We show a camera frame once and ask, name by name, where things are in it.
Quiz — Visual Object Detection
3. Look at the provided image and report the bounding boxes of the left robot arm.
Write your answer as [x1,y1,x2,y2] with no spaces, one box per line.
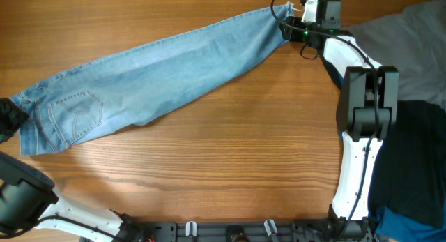
[1,92,148,241]

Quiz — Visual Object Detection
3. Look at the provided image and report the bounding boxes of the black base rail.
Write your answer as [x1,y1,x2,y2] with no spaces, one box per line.
[79,219,335,242]

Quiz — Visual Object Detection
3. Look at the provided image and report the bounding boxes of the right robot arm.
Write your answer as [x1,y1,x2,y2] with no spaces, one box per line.
[278,0,399,241]

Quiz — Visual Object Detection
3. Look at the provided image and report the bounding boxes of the black garment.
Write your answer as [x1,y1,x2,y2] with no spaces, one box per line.
[332,65,445,229]

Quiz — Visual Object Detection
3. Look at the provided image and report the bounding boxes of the grey t-shirt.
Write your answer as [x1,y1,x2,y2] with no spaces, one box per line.
[348,0,445,109]

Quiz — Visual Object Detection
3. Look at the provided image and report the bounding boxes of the blue garment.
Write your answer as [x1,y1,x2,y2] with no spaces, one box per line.
[337,70,446,242]

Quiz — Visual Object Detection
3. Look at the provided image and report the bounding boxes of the light blue denim jeans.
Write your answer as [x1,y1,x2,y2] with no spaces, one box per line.
[12,3,294,156]

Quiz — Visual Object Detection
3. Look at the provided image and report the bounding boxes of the right black cable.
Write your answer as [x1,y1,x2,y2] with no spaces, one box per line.
[270,0,380,239]

